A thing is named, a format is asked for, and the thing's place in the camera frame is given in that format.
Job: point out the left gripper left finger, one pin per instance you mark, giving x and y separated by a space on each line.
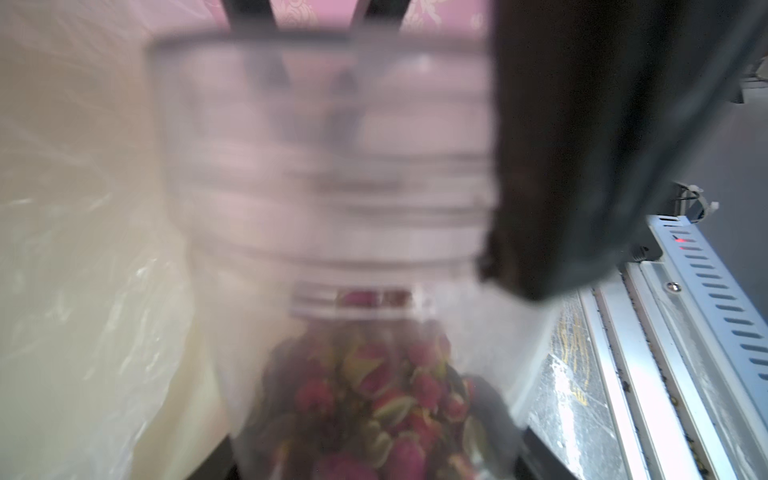
219 465

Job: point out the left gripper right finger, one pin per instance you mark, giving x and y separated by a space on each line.
538 462

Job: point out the clear jar with flower tea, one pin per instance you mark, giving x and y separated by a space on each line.
336 191

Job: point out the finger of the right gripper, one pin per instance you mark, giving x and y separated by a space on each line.
597 105
310 15

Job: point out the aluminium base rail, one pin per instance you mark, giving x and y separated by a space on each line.
682 354

